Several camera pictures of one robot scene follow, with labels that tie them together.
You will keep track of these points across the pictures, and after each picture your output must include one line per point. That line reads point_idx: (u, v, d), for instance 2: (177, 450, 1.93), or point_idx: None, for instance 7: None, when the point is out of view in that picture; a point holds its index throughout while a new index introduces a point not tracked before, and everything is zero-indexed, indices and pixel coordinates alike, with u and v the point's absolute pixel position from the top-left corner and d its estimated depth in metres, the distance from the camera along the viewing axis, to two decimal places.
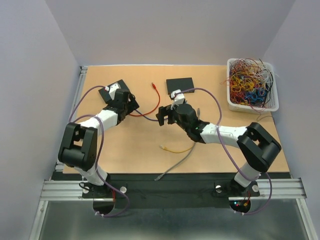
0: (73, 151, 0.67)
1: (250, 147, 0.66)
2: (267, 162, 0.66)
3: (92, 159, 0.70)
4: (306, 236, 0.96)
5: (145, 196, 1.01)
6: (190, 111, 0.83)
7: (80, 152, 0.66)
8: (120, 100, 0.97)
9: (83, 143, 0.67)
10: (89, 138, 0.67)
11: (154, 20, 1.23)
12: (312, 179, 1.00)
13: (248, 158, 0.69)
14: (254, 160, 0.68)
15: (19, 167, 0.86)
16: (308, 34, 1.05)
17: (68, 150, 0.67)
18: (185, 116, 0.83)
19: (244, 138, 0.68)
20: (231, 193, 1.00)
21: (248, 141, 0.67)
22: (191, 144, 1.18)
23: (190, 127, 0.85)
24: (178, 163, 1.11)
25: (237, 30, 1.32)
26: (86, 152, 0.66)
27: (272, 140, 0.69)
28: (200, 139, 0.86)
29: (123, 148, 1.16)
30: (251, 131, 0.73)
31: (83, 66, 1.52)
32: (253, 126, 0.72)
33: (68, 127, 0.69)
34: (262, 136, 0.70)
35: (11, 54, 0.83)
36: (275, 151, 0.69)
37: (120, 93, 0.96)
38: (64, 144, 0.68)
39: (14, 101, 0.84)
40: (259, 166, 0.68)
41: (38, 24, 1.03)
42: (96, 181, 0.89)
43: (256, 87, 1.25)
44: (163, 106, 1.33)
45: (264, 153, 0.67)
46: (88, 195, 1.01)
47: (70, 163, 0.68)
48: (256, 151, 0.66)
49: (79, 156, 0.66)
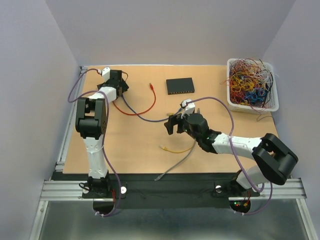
0: (87, 121, 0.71)
1: (267, 161, 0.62)
2: (284, 175, 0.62)
3: (104, 126, 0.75)
4: (305, 236, 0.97)
5: (145, 196, 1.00)
6: (201, 121, 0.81)
7: (94, 120, 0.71)
8: (116, 78, 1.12)
9: (96, 112, 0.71)
10: (100, 106, 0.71)
11: (155, 20, 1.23)
12: (312, 179, 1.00)
13: (263, 171, 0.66)
14: (270, 173, 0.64)
15: (19, 168, 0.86)
16: (308, 35, 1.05)
17: (83, 120, 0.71)
18: (197, 126, 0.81)
19: (260, 151, 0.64)
20: (231, 193, 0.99)
21: (264, 154, 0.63)
22: (191, 144, 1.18)
23: (202, 137, 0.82)
24: (178, 163, 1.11)
25: (237, 31, 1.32)
26: (99, 120, 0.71)
27: (289, 151, 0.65)
28: (212, 150, 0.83)
29: (123, 148, 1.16)
30: (265, 143, 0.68)
31: (83, 66, 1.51)
32: (268, 137, 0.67)
33: (78, 99, 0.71)
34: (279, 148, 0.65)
35: (11, 54, 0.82)
36: (291, 164, 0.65)
37: (115, 72, 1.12)
38: (78, 115, 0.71)
39: (14, 101, 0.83)
40: (275, 179, 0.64)
41: (37, 24, 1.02)
42: (99, 169, 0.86)
43: (256, 87, 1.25)
44: (159, 104, 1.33)
45: (281, 166, 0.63)
46: (88, 195, 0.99)
47: (85, 131, 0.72)
48: (272, 164, 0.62)
49: (94, 123, 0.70)
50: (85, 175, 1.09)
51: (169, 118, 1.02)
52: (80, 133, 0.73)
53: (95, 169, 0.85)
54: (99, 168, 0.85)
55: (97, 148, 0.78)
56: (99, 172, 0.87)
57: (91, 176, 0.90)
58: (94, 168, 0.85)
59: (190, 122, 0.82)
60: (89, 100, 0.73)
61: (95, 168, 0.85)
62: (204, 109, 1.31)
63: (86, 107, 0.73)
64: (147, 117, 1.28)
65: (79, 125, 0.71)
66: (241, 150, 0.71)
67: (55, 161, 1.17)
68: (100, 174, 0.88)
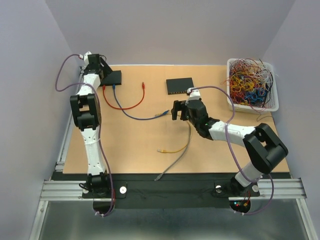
0: (84, 116, 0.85)
1: (255, 147, 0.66)
2: (270, 164, 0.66)
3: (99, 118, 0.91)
4: (306, 236, 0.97)
5: (145, 196, 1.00)
6: (200, 107, 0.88)
7: (90, 114, 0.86)
8: (95, 62, 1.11)
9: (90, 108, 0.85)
10: (93, 102, 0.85)
11: (154, 20, 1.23)
12: (312, 179, 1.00)
13: (252, 158, 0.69)
14: (258, 161, 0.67)
15: (19, 168, 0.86)
16: (308, 34, 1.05)
17: (80, 116, 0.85)
18: (195, 111, 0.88)
19: (251, 138, 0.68)
20: (231, 193, 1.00)
21: (254, 141, 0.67)
22: (186, 142, 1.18)
23: (200, 123, 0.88)
24: (173, 163, 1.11)
25: (237, 30, 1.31)
26: (95, 113, 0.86)
27: (279, 143, 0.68)
28: (208, 136, 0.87)
29: (122, 148, 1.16)
30: (258, 132, 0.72)
31: (83, 66, 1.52)
32: (262, 127, 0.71)
33: (71, 98, 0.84)
34: (270, 138, 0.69)
35: (11, 53, 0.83)
36: (281, 155, 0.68)
37: (93, 56, 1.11)
38: (75, 113, 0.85)
39: (14, 101, 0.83)
40: (261, 167, 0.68)
41: (37, 23, 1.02)
42: (98, 163, 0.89)
43: (256, 87, 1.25)
44: (149, 98, 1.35)
45: (269, 154, 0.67)
46: (88, 195, 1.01)
47: (84, 125, 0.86)
48: (261, 152, 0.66)
49: (90, 117, 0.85)
50: (85, 175, 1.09)
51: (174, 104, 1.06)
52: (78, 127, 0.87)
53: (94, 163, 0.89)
54: (98, 161, 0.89)
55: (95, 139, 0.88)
56: (99, 167, 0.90)
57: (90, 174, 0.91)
58: (94, 162, 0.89)
59: (189, 107, 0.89)
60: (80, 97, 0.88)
61: (94, 162, 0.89)
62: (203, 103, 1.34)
63: (78, 103, 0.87)
64: (141, 115, 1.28)
65: (77, 120, 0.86)
66: (234, 137, 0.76)
67: (55, 161, 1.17)
68: (99, 169, 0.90)
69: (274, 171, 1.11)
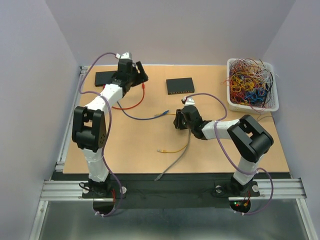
0: (84, 134, 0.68)
1: (238, 136, 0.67)
2: (255, 151, 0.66)
3: (103, 139, 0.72)
4: (306, 236, 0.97)
5: (145, 196, 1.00)
6: (193, 110, 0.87)
7: (91, 134, 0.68)
8: (124, 71, 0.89)
9: (93, 126, 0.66)
10: (98, 122, 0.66)
11: (155, 20, 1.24)
12: (312, 179, 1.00)
13: (238, 147, 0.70)
14: (243, 149, 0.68)
15: (19, 168, 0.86)
16: (308, 35, 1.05)
17: (80, 132, 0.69)
18: (188, 114, 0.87)
19: (234, 127, 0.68)
20: (231, 193, 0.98)
21: (237, 130, 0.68)
22: (186, 142, 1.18)
23: (194, 125, 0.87)
24: (173, 163, 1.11)
25: (237, 30, 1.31)
26: (97, 135, 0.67)
27: (263, 131, 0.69)
28: (203, 136, 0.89)
29: (123, 148, 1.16)
30: (243, 123, 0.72)
31: (83, 66, 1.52)
32: (245, 118, 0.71)
33: (76, 108, 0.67)
34: (253, 127, 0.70)
35: (11, 54, 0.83)
36: (266, 143, 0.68)
37: (123, 63, 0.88)
38: (75, 127, 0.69)
39: (14, 101, 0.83)
40: (248, 156, 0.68)
41: (37, 23, 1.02)
42: (97, 174, 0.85)
43: (256, 87, 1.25)
44: (149, 98, 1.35)
45: (253, 142, 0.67)
46: (88, 195, 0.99)
47: (82, 143, 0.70)
48: (244, 140, 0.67)
49: (90, 137, 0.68)
50: (85, 175, 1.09)
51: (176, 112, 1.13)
52: (77, 143, 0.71)
53: (94, 175, 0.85)
54: (97, 173, 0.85)
55: (96, 158, 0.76)
56: (99, 178, 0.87)
57: (91, 178, 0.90)
58: (94, 173, 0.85)
59: (183, 111, 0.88)
60: (88, 110, 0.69)
61: (94, 173, 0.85)
62: (200, 103, 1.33)
63: (84, 116, 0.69)
64: (141, 115, 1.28)
65: (76, 136, 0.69)
66: (221, 132, 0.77)
67: (55, 161, 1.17)
68: (99, 179, 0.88)
69: (274, 171, 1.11)
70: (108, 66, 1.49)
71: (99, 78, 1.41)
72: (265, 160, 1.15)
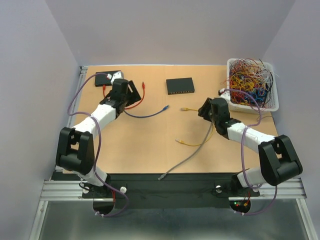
0: (70, 158, 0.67)
1: (269, 156, 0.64)
2: (279, 176, 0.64)
3: (90, 164, 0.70)
4: (306, 236, 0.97)
5: (145, 196, 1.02)
6: (223, 104, 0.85)
7: (78, 159, 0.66)
8: (118, 92, 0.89)
9: (79, 151, 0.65)
10: (84, 146, 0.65)
11: (154, 20, 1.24)
12: (313, 179, 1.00)
13: (262, 166, 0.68)
14: (267, 170, 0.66)
15: (19, 168, 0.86)
16: (308, 34, 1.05)
17: (65, 156, 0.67)
18: (217, 107, 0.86)
19: (266, 145, 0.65)
20: (231, 193, 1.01)
21: (270, 151, 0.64)
22: (193, 144, 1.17)
23: (220, 119, 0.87)
24: (179, 163, 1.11)
25: (237, 30, 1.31)
26: (83, 159, 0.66)
27: (296, 160, 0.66)
28: (225, 134, 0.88)
29: (124, 149, 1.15)
30: (277, 143, 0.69)
31: (83, 66, 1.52)
32: (282, 139, 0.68)
33: (62, 130, 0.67)
34: (287, 151, 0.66)
35: (11, 53, 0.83)
36: (293, 172, 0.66)
37: (118, 84, 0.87)
38: (60, 151, 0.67)
39: (14, 101, 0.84)
40: (269, 177, 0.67)
41: (37, 23, 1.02)
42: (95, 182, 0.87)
43: (256, 87, 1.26)
44: (149, 99, 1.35)
45: (279, 167, 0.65)
46: (88, 195, 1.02)
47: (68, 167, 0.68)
48: (273, 162, 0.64)
49: (77, 162, 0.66)
50: None
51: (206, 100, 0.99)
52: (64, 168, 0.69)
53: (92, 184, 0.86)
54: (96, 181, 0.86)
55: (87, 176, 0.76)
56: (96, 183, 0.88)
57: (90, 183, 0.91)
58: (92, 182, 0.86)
59: (212, 102, 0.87)
60: (75, 132, 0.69)
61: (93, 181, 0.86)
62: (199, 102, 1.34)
63: (71, 138, 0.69)
64: (142, 115, 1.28)
65: (60, 160, 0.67)
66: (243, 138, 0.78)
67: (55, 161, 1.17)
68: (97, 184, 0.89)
69: None
70: (108, 66, 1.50)
71: (99, 78, 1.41)
72: None
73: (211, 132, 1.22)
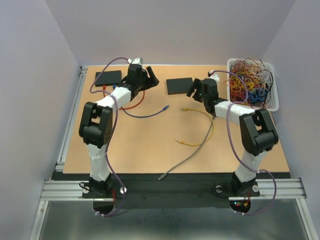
0: (91, 128, 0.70)
1: (247, 125, 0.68)
2: (257, 144, 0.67)
3: (108, 137, 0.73)
4: (306, 236, 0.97)
5: (145, 196, 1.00)
6: (212, 84, 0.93)
7: (98, 129, 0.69)
8: (133, 76, 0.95)
9: (100, 121, 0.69)
10: (106, 117, 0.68)
11: (154, 20, 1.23)
12: (313, 179, 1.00)
13: (243, 136, 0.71)
14: (247, 139, 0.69)
15: (19, 168, 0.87)
16: (308, 34, 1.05)
17: (87, 127, 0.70)
18: (206, 87, 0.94)
19: (246, 116, 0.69)
20: (232, 193, 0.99)
21: (248, 120, 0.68)
22: (194, 144, 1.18)
23: (208, 98, 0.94)
24: (179, 163, 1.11)
25: (237, 30, 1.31)
26: (103, 130, 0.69)
27: (273, 130, 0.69)
28: (213, 112, 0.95)
29: (124, 149, 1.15)
30: (257, 116, 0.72)
31: (83, 66, 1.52)
32: (260, 111, 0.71)
33: (86, 104, 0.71)
34: (265, 122, 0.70)
35: (11, 53, 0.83)
36: (270, 141, 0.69)
37: (133, 69, 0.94)
38: (83, 122, 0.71)
39: (14, 102, 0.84)
40: (249, 147, 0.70)
41: (37, 23, 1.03)
42: (99, 174, 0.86)
43: (256, 87, 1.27)
44: (149, 98, 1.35)
45: (257, 135, 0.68)
46: (88, 195, 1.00)
47: (88, 138, 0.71)
48: (251, 130, 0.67)
49: (97, 133, 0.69)
50: (86, 175, 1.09)
51: (194, 81, 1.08)
52: (83, 138, 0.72)
53: (95, 173, 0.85)
54: (99, 172, 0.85)
55: (99, 155, 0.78)
56: (100, 176, 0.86)
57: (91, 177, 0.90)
58: (96, 172, 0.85)
59: (203, 81, 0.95)
60: (97, 106, 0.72)
61: (96, 172, 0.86)
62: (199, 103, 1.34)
63: (93, 112, 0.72)
64: (142, 115, 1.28)
65: (83, 131, 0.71)
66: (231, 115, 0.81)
67: (55, 161, 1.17)
68: (100, 178, 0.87)
69: (274, 171, 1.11)
70: (108, 66, 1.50)
71: (99, 78, 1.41)
72: (265, 160, 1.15)
73: (211, 132, 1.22)
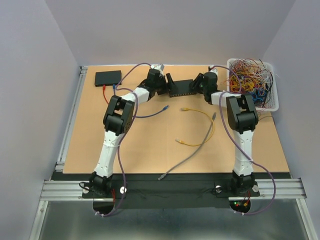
0: (114, 118, 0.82)
1: (231, 105, 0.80)
2: (238, 121, 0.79)
3: (128, 126, 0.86)
4: (306, 237, 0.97)
5: (145, 196, 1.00)
6: (212, 77, 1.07)
7: (120, 119, 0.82)
8: (152, 79, 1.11)
9: (123, 113, 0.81)
10: (128, 109, 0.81)
11: (155, 20, 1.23)
12: (312, 179, 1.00)
13: (229, 116, 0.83)
14: (231, 117, 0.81)
15: (19, 169, 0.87)
16: (308, 34, 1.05)
17: (111, 116, 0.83)
18: (207, 79, 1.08)
19: (231, 98, 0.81)
20: (231, 193, 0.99)
21: (232, 101, 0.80)
22: (194, 145, 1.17)
23: (207, 89, 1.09)
24: (180, 163, 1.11)
25: (237, 31, 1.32)
26: (124, 120, 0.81)
27: (253, 111, 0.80)
28: (210, 101, 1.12)
29: (124, 149, 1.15)
30: (242, 99, 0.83)
31: (83, 66, 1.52)
32: (245, 95, 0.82)
33: (113, 97, 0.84)
34: (248, 104, 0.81)
35: (11, 53, 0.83)
36: (251, 121, 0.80)
37: (152, 73, 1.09)
38: (108, 112, 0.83)
39: (14, 102, 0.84)
40: (232, 124, 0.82)
41: (37, 23, 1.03)
42: (105, 167, 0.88)
43: (256, 87, 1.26)
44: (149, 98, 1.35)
45: (240, 114, 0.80)
46: (88, 195, 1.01)
47: (110, 126, 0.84)
48: (234, 109, 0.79)
49: (118, 121, 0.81)
50: (86, 175, 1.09)
51: (198, 75, 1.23)
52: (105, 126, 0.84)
53: (102, 164, 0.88)
54: (106, 164, 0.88)
55: (113, 144, 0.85)
56: (105, 170, 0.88)
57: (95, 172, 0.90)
58: (102, 164, 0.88)
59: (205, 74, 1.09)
60: (122, 100, 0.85)
61: (103, 164, 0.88)
62: (200, 102, 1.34)
63: (117, 104, 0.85)
64: (142, 115, 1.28)
65: (107, 119, 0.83)
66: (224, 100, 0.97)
67: (55, 161, 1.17)
68: (105, 172, 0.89)
69: (274, 171, 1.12)
70: (108, 66, 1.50)
71: (99, 78, 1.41)
72: (265, 159, 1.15)
73: (212, 132, 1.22)
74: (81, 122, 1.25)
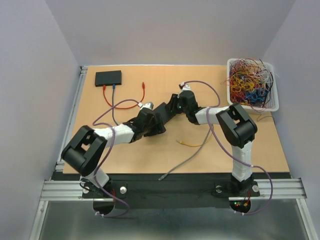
0: (76, 154, 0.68)
1: (224, 120, 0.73)
2: (238, 135, 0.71)
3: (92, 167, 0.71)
4: (306, 236, 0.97)
5: (145, 196, 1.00)
6: (190, 96, 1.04)
7: (82, 157, 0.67)
8: (142, 119, 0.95)
9: (88, 150, 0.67)
10: (95, 148, 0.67)
11: (155, 21, 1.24)
12: (312, 179, 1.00)
13: (225, 132, 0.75)
14: (228, 133, 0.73)
15: (20, 168, 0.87)
16: (308, 35, 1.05)
17: (73, 150, 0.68)
18: (186, 99, 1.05)
19: (221, 113, 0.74)
20: (232, 193, 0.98)
21: (224, 117, 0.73)
22: (194, 146, 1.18)
23: (189, 110, 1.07)
24: (180, 164, 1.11)
25: (237, 31, 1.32)
26: (86, 160, 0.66)
27: (248, 119, 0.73)
28: (195, 121, 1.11)
29: (123, 152, 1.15)
30: (232, 111, 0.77)
31: (83, 66, 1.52)
32: (233, 105, 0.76)
33: (83, 127, 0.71)
34: (240, 115, 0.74)
35: (12, 54, 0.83)
36: (250, 130, 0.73)
37: (145, 113, 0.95)
38: (71, 144, 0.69)
39: (14, 102, 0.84)
40: (232, 139, 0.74)
41: (38, 24, 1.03)
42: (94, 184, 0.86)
43: (256, 87, 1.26)
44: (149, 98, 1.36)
45: (237, 127, 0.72)
46: (88, 195, 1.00)
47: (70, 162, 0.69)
48: (229, 124, 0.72)
49: (79, 160, 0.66)
50: None
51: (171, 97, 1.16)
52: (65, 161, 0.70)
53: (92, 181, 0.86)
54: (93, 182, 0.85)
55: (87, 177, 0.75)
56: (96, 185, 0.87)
57: None
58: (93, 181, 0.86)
59: (182, 95, 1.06)
60: (93, 133, 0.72)
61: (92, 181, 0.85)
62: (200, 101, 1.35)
63: (87, 137, 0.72)
64: None
65: (66, 153, 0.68)
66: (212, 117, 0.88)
67: (55, 161, 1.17)
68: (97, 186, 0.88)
69: (274, 171, 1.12)
70: (108, 66, 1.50)
71: (99, 78, 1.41)
72: (265, 160, 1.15)
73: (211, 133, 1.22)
74: (81, 122, 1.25)
